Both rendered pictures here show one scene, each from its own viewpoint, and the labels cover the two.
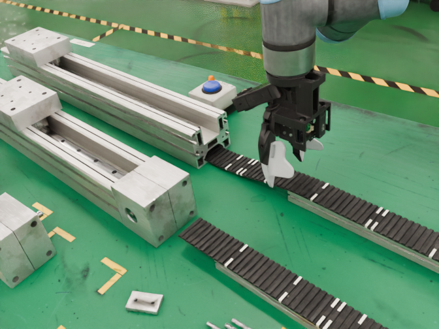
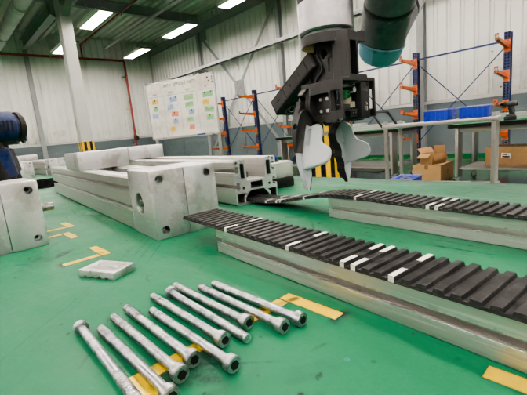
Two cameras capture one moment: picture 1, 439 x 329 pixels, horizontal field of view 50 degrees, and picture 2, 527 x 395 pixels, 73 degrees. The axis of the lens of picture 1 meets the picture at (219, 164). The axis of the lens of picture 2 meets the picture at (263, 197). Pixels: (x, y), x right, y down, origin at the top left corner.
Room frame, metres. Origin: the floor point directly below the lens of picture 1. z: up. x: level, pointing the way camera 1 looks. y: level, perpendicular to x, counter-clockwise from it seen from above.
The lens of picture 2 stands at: (0.08, -0.06, 0.91)
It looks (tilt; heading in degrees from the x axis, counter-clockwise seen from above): 10 degrees down; 5
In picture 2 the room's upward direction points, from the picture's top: 5 degrees counter-clockwise
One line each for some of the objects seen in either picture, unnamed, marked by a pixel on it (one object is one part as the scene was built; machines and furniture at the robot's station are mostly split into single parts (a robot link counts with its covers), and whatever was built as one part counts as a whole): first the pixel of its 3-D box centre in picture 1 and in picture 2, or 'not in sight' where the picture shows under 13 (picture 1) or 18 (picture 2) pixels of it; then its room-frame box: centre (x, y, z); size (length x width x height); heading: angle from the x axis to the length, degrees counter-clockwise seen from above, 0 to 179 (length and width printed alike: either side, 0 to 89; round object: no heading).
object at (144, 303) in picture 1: (144, 302); (107, 269); (0.43, 0.14, 0.78); 0.05 x 0.03 x 0.01; 71
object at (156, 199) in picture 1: (160, 196); (180, 196); (0.62, 0.11, 0.83); 0.12 x 0.09 x 0.10; 132
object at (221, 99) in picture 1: (211, 101); (267, 174); (0.94, 0.00, 0.81); 0.10 x 0.08 x 0.06; 132
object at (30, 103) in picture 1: (21, 107); (96, 164); (0.94, 0.42, 0.87); 0.16 x 0.11 x 0.07; 42
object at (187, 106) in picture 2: not in sight; (186, 135); (6.42, 1.75, 0.97); 1.51 x 0.50 x 1.95; 67
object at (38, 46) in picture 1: (40, 50); (138, 156); (1.25, 0.44, 0.87); 0.16 x 0.11 x 0.07; 42
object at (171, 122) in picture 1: (97, 89); (171, 173); (1.07, 0.27, 0.82); 0.80 x 0.10 x 0.09; 42
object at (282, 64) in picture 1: (290, 54); (327, 22); (0.62, -0.13, 1.05); 0.08 x 0.08 x 0.05
